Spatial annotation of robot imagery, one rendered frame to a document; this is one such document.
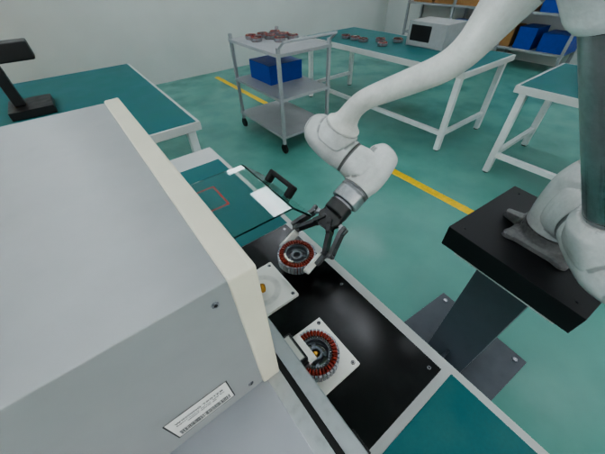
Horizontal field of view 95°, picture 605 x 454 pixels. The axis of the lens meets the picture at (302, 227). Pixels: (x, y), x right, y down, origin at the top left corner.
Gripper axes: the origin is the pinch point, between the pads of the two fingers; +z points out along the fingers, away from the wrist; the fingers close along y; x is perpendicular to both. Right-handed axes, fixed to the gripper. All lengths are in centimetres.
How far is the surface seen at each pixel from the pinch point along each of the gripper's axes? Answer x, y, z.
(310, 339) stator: 3.5, -20.9, 12.0
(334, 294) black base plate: -7.9, -13.3, 1.2
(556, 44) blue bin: -337, 117, -490
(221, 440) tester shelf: 41, -34, 16
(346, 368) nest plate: -0.9, -30.4, 11.1
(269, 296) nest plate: 1.0, -3.0, 13.9
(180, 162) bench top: -5, 92, 8
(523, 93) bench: -129, 29, -194
